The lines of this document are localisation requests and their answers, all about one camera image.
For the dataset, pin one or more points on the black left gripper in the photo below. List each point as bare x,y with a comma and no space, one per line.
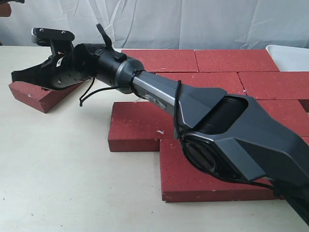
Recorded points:
5,9

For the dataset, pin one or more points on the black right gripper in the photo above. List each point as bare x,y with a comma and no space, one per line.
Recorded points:
64,68

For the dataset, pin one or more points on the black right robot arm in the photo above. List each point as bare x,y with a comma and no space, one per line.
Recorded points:
228,136

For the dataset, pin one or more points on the red brick front large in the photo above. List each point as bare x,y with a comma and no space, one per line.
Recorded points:
181,182

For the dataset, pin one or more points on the red brick right second row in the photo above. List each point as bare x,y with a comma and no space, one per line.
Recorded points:
277,86

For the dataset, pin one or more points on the red brick right third row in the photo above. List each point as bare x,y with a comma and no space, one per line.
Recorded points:
290,113

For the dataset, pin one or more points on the pale blue backdrop curtain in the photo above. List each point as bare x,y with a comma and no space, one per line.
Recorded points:
165,24

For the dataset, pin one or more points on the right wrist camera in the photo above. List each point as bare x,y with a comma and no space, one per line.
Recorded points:
44,36

